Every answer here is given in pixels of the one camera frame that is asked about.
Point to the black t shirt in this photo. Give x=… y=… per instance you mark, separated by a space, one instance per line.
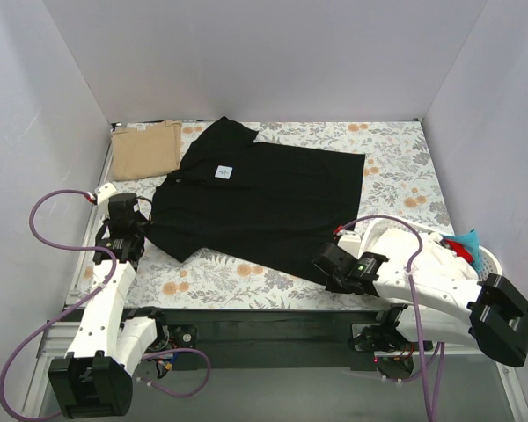
x=271 y=204

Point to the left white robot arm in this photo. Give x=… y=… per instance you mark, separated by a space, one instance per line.
x=94 y=377

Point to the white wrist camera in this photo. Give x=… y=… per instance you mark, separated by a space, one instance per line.
x=349 y=241
x=104 y=192

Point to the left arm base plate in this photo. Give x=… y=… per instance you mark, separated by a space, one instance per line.
x=174 y=336

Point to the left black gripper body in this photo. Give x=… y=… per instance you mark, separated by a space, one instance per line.
x=126 y=221

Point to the white t shirt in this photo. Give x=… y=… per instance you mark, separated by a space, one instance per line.
x=398 y=245

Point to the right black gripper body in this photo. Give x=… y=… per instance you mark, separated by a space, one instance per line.
x=330 y=262

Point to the white laundry basket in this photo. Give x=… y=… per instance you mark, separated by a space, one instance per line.
x=378 y=226

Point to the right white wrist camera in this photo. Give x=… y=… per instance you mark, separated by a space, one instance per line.
x=349 y=241

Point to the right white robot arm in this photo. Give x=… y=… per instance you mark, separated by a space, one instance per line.
x=489 y=314

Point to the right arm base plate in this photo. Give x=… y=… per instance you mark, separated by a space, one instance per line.
x=385 y=342

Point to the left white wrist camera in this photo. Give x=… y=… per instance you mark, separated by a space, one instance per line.
x=104 y=192

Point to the folded beige t shirt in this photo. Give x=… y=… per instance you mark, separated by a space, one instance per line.
x=151 y=152

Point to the red garment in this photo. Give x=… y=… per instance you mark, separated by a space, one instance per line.
x=460 y=250

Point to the teal garment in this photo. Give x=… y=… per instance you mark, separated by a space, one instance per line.
x=471 y=242

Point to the aluminium frame rail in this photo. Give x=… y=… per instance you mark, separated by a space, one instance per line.
x=57 y=338

